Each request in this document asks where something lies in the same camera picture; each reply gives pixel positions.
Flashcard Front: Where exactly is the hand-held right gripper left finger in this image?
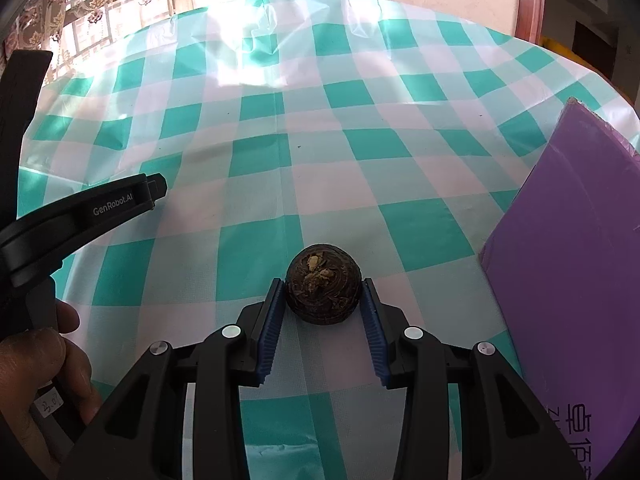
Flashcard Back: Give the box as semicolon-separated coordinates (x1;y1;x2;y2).
59;277;287;480

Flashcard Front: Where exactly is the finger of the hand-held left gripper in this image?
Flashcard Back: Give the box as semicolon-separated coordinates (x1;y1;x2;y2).
0;172;168;288

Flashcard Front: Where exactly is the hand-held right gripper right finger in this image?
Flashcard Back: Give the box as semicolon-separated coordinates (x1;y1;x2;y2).
361;277;588;480

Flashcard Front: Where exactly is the dark water chestnut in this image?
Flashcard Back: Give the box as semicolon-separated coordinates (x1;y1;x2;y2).
285;244;362;327

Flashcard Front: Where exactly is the person's left hand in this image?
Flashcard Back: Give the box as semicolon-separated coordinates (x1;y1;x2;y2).
0;302;103;480

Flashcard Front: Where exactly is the purple folder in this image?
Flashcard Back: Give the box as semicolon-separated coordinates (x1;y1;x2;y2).
479;97;640;480

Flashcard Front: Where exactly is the green checked tablecloth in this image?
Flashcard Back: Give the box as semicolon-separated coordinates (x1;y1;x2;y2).
15;0;640;480

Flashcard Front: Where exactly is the yellow object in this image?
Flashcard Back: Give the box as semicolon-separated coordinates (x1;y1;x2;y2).
542;35;573;58

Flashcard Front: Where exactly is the wooden door frame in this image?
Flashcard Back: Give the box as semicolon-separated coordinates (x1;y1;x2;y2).
515;0;546;43

